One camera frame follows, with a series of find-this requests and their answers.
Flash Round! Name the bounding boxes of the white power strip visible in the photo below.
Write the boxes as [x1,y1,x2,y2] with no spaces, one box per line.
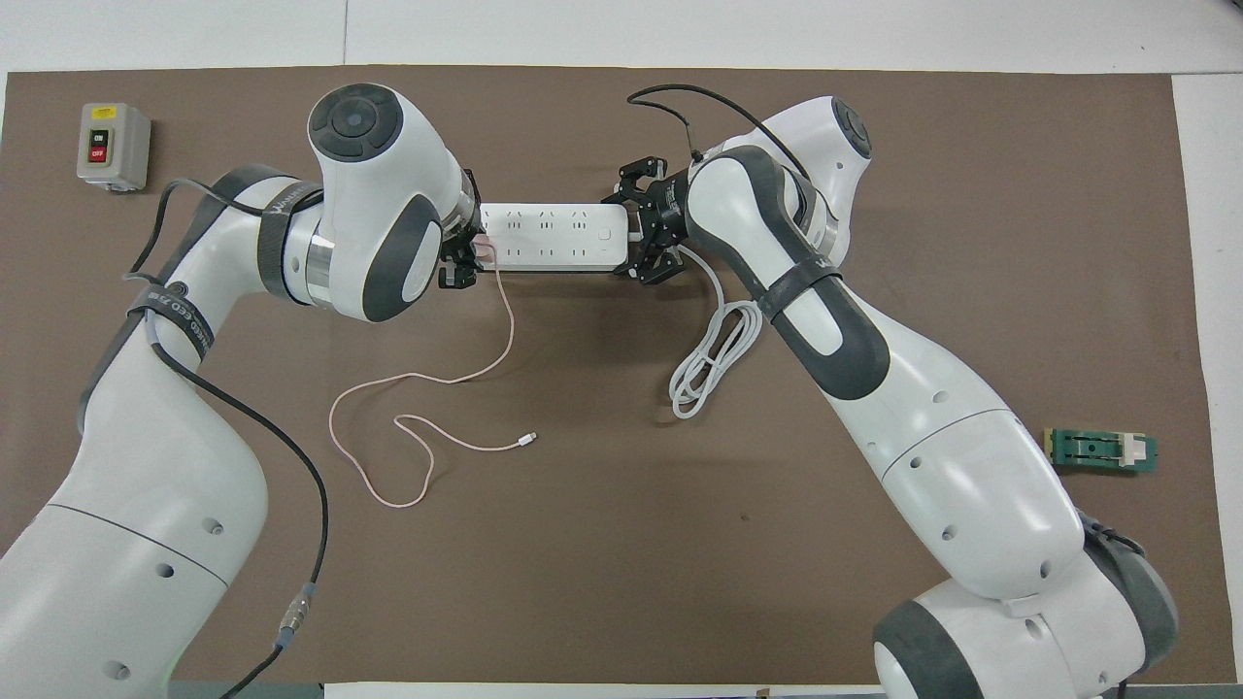
[474,202,634,274]

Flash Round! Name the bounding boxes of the brown table mat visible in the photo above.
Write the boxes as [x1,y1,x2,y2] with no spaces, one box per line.
[0,64,1237,685]

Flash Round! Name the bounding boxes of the grey on-off switch box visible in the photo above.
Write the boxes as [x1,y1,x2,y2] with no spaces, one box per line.
[77,103,152,192]

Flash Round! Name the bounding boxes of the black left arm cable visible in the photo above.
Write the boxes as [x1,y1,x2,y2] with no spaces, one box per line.
[124,178,330,699]

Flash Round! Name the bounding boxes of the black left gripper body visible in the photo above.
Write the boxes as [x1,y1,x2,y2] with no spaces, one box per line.
[439,169,485,268]

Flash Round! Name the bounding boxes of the green circuit board fixture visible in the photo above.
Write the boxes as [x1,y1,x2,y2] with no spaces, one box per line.
[1044,428,1159,477]

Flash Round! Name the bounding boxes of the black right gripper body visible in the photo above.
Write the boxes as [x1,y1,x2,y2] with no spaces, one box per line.
[636,173,693,259]

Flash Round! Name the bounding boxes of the white power cord with plug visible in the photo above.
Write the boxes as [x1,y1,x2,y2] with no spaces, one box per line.
[669,243,764,420]

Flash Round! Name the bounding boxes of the pink charging cable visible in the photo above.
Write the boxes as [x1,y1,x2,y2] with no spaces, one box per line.
[328,262,538,509]

